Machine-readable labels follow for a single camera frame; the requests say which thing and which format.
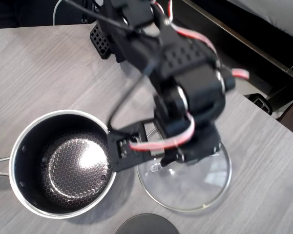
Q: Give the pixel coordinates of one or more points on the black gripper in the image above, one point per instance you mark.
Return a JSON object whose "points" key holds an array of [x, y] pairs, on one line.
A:
{"points": [[200, 149]]}

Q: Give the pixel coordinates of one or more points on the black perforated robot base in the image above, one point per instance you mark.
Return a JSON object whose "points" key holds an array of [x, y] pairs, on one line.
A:
{"points": [[100, 41]]}

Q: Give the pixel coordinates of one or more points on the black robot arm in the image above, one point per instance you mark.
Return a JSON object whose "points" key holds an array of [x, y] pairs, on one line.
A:
{"points": [[180, 61]]}

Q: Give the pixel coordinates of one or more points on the stainless steel saucepan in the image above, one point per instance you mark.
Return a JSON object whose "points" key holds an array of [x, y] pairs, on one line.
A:
{"points": [[63, 165]]}

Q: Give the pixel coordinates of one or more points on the dark grey round object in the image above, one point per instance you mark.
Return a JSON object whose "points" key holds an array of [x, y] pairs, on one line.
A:
{"points": [[146, 225]]}

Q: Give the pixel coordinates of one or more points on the black table clamp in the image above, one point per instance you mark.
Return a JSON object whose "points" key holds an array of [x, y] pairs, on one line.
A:
{"points": [[260, 102]]}

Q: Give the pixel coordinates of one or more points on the white cushion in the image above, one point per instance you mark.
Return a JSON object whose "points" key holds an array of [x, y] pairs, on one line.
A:
{"points": [[278, 14]]}

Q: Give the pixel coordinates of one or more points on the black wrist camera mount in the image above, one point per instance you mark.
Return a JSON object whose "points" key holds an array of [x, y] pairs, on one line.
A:
{"points": [[127, 158]]}

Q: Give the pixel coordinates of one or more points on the dark wooden bench frame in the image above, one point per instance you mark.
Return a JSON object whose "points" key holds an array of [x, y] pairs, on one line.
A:
{"points": [[246, 36]]}

